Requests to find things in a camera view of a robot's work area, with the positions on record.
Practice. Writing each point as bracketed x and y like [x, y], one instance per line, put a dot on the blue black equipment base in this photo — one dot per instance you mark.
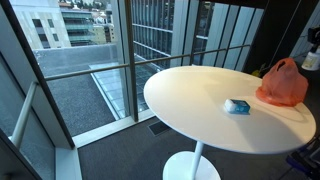
[307, 159]

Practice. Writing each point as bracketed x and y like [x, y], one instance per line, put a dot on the orange plastic bag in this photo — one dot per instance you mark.
[283, 85]

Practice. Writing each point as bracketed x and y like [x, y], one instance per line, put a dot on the blue and white box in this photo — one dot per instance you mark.
[235, 106]

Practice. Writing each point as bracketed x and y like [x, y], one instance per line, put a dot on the white round pedestal table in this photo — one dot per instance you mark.
[218, 107]

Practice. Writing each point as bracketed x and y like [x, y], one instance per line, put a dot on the white pill bottle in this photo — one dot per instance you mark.
[311, 61]

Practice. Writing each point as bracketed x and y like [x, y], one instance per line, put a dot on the metal window handrail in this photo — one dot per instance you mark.
[89, 83]

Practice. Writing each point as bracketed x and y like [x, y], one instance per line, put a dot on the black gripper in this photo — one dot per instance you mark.
[314, 38]

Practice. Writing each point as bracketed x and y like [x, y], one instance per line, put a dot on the floor air vent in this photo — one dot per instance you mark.
[158, 128]

